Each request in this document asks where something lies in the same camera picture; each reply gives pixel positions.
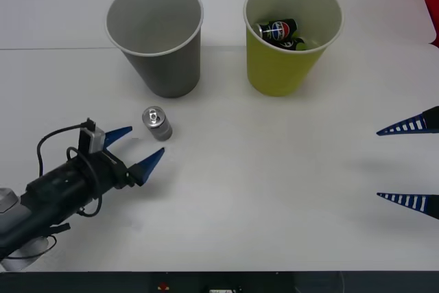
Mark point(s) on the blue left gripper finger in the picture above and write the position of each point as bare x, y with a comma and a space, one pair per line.
118, 133
148, 165

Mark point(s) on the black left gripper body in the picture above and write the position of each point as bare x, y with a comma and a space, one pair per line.
109, 169

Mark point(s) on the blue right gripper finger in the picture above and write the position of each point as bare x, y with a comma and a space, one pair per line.
411, 202
411, 124

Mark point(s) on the silver drink can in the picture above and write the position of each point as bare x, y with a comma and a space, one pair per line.
159, 126

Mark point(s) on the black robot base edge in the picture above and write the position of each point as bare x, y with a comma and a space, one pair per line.
103, 282

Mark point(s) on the silver-grey and black left arm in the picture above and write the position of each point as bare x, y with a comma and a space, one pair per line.
51, 186

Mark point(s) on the grey plastic bin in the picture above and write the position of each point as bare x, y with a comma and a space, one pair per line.
164, 70

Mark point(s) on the black can with green print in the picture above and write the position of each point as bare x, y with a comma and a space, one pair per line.
293, 44

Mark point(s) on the yellow-green plastic bin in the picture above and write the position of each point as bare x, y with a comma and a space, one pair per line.
274, 70

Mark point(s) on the black can with round emblem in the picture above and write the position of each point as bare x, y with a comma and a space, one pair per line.
279, 29

